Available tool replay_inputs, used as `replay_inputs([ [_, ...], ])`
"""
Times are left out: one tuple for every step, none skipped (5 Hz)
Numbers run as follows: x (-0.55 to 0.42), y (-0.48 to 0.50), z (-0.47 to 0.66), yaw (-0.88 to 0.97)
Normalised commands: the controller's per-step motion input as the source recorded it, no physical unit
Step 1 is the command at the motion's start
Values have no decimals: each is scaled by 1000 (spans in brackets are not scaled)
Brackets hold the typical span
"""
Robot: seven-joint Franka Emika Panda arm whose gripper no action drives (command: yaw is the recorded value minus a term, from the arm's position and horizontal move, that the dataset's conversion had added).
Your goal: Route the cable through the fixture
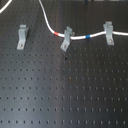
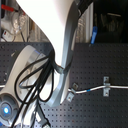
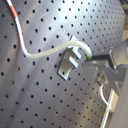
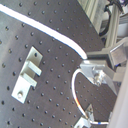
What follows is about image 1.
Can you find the middle grey cable clip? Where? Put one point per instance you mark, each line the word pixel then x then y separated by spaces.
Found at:
pixel 67 34

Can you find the grey cable clip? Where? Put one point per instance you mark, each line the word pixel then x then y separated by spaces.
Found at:
pixel 22 33
pixel 108 28
pixel 67 34

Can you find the left grey cable clip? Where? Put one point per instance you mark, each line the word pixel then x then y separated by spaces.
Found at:
pixel 22 33

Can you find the right grey cable clip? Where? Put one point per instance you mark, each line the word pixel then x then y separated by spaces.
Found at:
pixel 108 28

